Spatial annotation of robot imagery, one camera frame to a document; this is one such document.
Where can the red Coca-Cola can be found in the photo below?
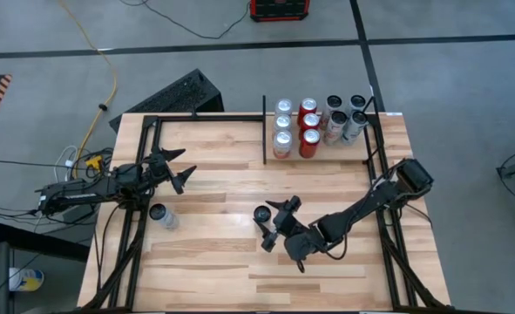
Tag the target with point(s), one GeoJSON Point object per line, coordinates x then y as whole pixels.
{"type": "Point", "coordinates": [311, 120]}
{"type": "Point", "coordinates": [310, 145]}
{"type": "Point", "coordinates": [308, 104]}

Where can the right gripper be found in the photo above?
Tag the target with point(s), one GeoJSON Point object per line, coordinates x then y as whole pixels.
{"type": "Point", "coordinates": [302, 244]}

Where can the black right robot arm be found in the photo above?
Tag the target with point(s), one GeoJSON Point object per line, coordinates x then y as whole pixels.
{"type": "Point", "coordinates": [370, 205]}

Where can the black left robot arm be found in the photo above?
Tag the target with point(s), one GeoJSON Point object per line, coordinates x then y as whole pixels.
{"type": "Point", "coordinates": [87, 189]}

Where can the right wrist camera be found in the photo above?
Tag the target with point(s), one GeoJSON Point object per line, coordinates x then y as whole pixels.
{"type": "Point", "coordinates": [286, 223]}

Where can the black aluminium rig frame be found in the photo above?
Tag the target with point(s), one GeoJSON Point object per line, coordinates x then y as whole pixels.
{"type": "Point", "coordinates": [130, 244]}

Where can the red and black case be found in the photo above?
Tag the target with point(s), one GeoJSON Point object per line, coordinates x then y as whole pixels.
{"type": "Point", "coordinates": [279, 8]}

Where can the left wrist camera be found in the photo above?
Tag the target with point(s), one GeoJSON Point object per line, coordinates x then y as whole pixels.
{"type": "Point", "coordinates": [157, 168]}

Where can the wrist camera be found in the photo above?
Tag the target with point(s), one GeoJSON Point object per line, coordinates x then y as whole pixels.
{"type": "Point", "coordinates": [157, 168]}
{"type": "Point", "coordinates": [286, 223]}

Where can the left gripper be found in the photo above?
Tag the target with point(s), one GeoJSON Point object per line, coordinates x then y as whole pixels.
{"type": "Point", "coordinates": [159, 172]}

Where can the white and pink soda can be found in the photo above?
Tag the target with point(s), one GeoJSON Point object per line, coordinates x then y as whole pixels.
{"type": "Point", "coordinates": [283, 106]}
{"type": "Point", "coordinates": [282, 122]}

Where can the yellow plug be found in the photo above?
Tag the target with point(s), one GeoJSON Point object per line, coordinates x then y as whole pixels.
{"type": "Point", "coordinates": [93, 162]}

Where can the clear bottle black cap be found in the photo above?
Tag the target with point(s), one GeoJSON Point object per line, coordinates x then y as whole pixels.
{"type": "Point", "coordinates": [163, 216]}

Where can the white and red soda can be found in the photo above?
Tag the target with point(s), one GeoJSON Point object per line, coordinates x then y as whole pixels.
{"type": "Point", "coordinates": [282, 145]}

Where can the white yellow blue container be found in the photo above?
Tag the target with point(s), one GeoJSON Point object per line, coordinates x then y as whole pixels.
{"type": "Point", "coordinates": [26, 280]}

